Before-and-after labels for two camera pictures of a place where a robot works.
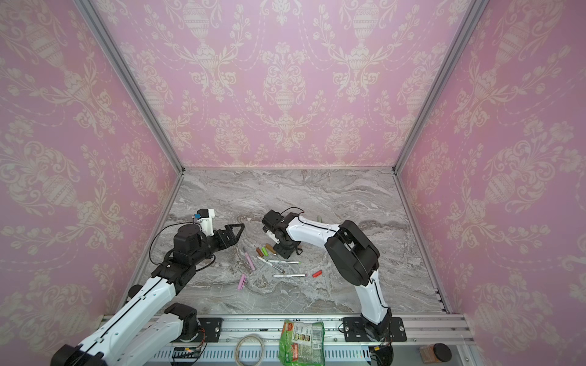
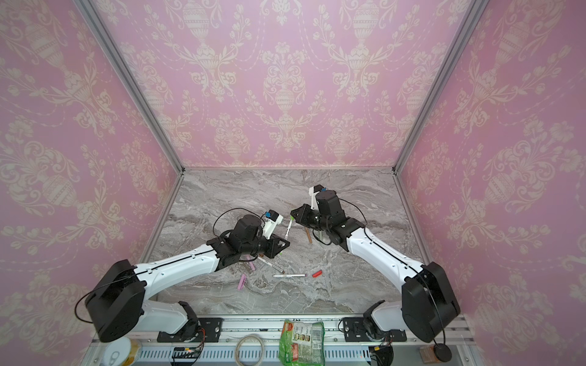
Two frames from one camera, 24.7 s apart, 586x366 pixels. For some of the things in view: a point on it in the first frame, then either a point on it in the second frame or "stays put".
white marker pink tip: x=290 y=275 stays put
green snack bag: x=302 y=344 stays put
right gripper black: x=284 y=254 to x=304 y=218
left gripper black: x=230 y=234 to x=278 y=248
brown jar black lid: x=435 y=353 stays put
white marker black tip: x=270 y=264 stays put
